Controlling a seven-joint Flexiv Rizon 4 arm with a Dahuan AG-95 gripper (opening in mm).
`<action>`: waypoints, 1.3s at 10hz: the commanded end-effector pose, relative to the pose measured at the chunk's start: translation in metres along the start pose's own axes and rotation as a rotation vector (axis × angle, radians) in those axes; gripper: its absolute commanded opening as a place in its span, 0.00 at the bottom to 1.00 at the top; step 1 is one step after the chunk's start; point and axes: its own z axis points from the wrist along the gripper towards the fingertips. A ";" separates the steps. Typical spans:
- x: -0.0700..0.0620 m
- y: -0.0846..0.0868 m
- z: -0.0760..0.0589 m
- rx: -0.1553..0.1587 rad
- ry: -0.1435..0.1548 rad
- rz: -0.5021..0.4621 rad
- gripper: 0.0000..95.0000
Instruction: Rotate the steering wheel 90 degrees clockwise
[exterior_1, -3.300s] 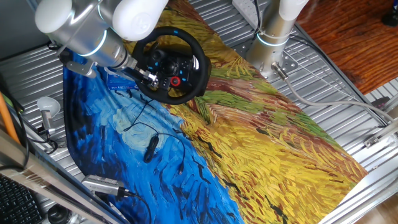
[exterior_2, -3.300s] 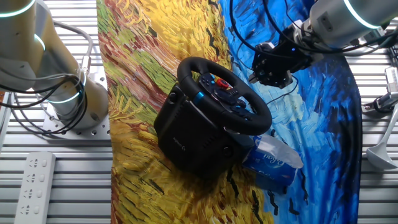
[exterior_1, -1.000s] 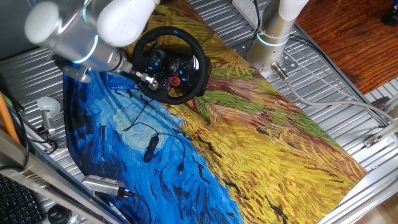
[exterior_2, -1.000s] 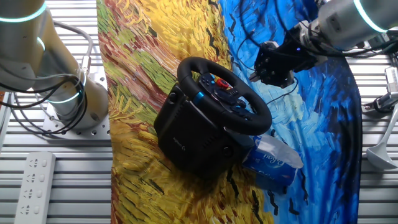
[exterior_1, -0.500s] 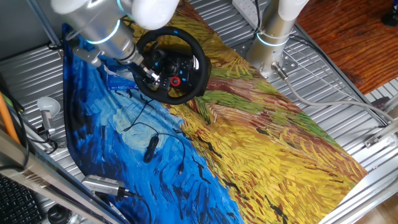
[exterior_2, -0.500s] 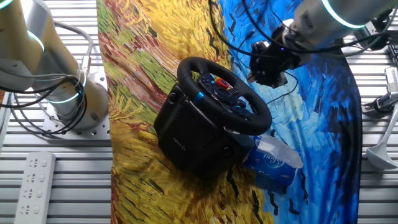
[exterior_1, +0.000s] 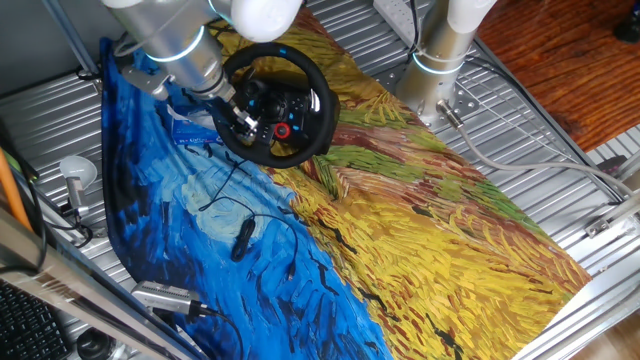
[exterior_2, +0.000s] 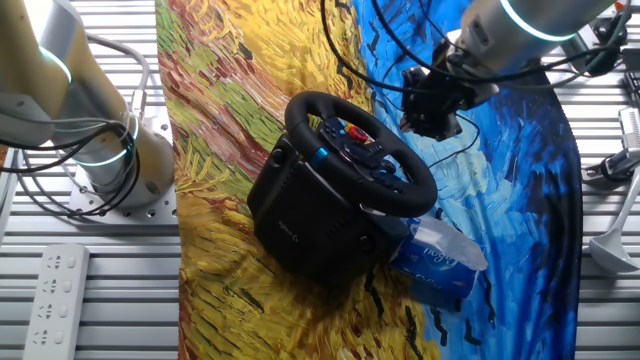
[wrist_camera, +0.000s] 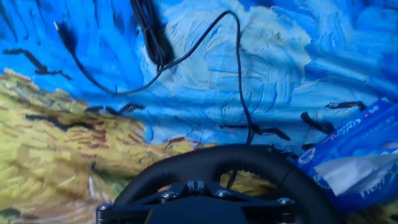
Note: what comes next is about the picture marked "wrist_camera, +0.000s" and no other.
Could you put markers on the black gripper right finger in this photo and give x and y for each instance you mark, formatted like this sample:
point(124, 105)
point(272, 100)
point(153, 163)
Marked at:
point(267, 208)

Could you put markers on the blue tissue pack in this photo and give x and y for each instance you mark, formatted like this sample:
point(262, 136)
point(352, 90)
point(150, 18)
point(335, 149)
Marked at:
point(357, 140)

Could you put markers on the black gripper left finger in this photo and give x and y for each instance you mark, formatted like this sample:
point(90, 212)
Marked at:
point(130, 208)

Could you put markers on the painted wheatfield cloth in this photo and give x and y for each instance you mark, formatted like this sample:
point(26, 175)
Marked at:
point(62, 140)

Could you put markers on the black steering wheel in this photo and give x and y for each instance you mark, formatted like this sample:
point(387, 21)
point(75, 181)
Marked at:
point(233, 158)

